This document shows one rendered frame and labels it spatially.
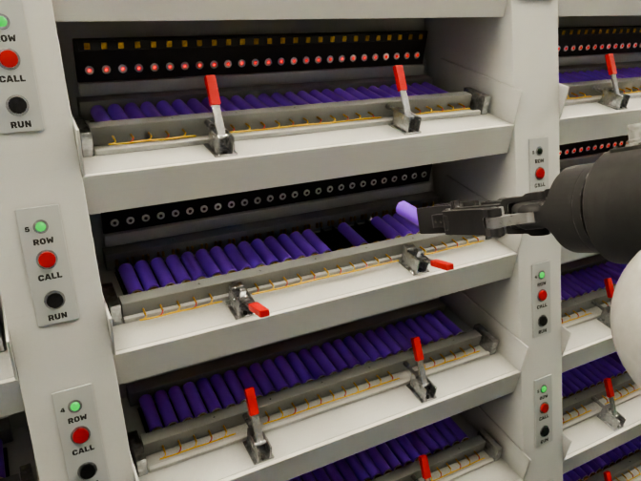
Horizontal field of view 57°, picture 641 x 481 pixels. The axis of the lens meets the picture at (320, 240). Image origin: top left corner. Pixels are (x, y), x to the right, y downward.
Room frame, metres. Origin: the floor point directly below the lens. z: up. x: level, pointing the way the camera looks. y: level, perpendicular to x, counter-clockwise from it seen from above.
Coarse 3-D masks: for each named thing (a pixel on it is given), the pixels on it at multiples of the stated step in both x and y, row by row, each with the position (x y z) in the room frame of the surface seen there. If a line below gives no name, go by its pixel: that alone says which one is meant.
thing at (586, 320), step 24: (576, 264) 1.18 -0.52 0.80; (600, 264) 1.19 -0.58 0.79; (624, 264) 1.20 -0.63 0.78; (576, 288) 1.10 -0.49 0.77; (600, 288) 1.11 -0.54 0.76; (576, 312) 1.03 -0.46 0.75; (600, 312) 1.05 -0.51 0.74; (576, 336) 0.99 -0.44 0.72; (600, 336) 0.99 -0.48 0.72; (576, 360) 0.96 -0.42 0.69
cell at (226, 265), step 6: (216, 246) 0.81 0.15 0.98; (210, 252) 0.81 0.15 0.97; (216, 252) 0.80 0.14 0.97; (222, 252) 0.80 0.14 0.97; (216, 258) 0.79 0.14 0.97; (222, 258) 0.78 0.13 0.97; (222, 264) 0.77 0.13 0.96; (228, 264) 0.77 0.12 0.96; (222, 270) 0.77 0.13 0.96; (228, 270) 0.76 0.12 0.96; (234, 270) 0.76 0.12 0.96
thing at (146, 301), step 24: (384, 240) 0.85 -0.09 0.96; (408, 240) 0.85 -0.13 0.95; (432, 240) 0.87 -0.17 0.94; (456, 240) 0.90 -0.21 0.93; (480, 240) 0.90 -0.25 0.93; (288, 264) 0.77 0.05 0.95; (312, 264) 0.78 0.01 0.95; (336, 264) 0.80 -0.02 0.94; (168, 288) 0.70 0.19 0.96; (192, 288) 0.70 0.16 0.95; (216, 288) 0.72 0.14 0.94; (144, 312) 0.67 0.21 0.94
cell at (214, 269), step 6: (198, 252) 0.79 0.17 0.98; (204, 252) 0.79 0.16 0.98; (198, 258) 0.79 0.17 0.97; (204, 258) 0.78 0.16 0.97; (210, 258) 0.78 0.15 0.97; (204, 264) 0.77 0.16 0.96; (210, 264) 0.76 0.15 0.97; (216, 264) 0.77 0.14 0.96; (204, 270) 0.77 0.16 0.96; (210, 270) 0.75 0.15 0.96; (216, 270) 0.75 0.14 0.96; (210, 276) 0.75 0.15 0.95
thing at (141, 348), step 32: (384, 192) 0.98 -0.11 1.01; (416, 192) 1.01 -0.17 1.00; (448, 192) 1.03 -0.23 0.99; (192, 224) 0.83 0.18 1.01; (224, 224) 0.86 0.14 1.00; (352, 224) 0.94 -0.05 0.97; (448, 256) 0.87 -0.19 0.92; (480, 256) 0.87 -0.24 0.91; (512, 256) 0.89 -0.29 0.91; (288, 288) 0.76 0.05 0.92; (320, 288) 0.76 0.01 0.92; (352, 288) 0.77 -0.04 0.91; (384, 288) 0.78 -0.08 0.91; (416, 288) 0.81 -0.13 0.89; (448, 288) 0.84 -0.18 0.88; (160, 320) 0.68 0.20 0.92; (192, 320) 0.68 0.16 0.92; (224, 320) 0.69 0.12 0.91; (256, 320) 0.69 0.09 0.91; (288, 320) 0.72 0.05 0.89; (320, 320) 0.74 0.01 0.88; (352, 320) 0.77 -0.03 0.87; (128, 352) 0.62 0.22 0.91; (160, 352) 0.64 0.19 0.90; (192, 352) 0.66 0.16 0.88; (224, 352) 0.69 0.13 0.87
